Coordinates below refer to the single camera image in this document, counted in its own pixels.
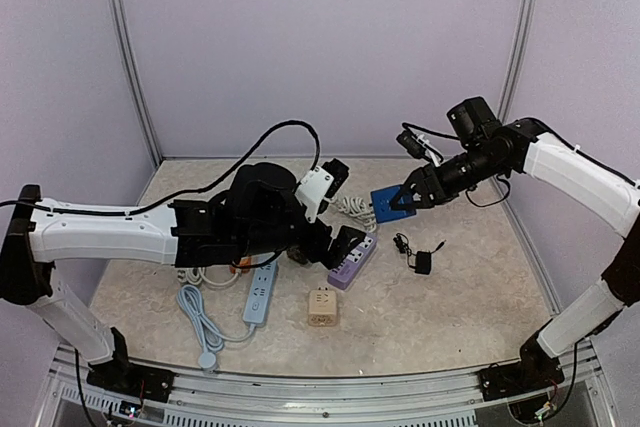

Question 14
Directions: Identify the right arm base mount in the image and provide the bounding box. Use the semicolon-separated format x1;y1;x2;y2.
477;337;565;401

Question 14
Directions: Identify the aluminium front frame rail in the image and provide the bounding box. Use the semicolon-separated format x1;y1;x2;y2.
27;342;622;426

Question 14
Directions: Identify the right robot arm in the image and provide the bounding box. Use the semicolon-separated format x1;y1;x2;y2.
389;97;639;391

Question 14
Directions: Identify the aluminium corner post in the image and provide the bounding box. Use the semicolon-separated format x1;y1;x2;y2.
108;0;164;168
496;0;536;123

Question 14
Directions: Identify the dark green cube socket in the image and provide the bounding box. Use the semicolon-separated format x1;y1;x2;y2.
286;246;311;266

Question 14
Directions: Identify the right aluminium corner post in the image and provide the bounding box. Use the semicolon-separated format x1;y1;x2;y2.
496;0;536;123

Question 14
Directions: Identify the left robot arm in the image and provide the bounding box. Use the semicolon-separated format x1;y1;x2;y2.
1;160;365;392

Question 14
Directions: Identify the beige cube socket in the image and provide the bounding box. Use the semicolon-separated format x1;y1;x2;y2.
307;288;338;327

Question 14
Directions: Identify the light blue power strip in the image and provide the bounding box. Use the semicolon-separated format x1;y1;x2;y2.
243;261;278;327

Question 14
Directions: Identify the left aluminium corner post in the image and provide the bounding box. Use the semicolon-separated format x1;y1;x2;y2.
108;0;164;168

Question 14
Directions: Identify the light blue cable with plug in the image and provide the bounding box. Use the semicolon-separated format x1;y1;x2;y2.
176;284;259;373

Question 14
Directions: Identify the purple power strip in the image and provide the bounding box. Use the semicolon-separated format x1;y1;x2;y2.
327;233;378;291

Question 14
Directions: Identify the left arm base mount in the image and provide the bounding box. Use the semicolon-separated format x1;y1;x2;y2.
87;359;175;403

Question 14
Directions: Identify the white cable of orange strip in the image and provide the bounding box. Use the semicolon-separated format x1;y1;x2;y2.
175;266;241;291

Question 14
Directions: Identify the blue cube socket adapter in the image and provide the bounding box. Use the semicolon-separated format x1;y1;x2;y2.
370;185;416;224

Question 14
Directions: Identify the orange power strip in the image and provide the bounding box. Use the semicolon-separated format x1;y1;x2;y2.
229;257;253;276

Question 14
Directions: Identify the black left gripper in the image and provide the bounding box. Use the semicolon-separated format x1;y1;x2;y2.
237;206;366;269

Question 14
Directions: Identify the black power adapter with cable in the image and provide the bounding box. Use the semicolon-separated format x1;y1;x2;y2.
393;233;446;275

